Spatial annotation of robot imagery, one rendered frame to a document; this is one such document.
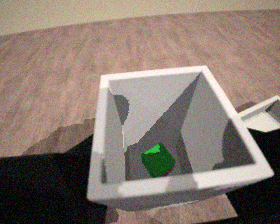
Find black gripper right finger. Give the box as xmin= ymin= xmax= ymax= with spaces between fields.
xmin=226 ymin=127 xmax=280 ymax=216

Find small green block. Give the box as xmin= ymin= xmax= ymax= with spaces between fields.
xmin=141 ymin=143 xmax=176 ymax=178

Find grey shallow tray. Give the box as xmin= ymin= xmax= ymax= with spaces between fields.
xmin=238 ymin=95 xmax=280 ymax=132

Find grey square open-top container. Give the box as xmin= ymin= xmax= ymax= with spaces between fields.
xmin=87 ymin=66 xmax=274 ymax=212

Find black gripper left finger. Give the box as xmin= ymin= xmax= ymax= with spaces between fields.
xmin=0 ymin=134 xmax=107 ymax=224

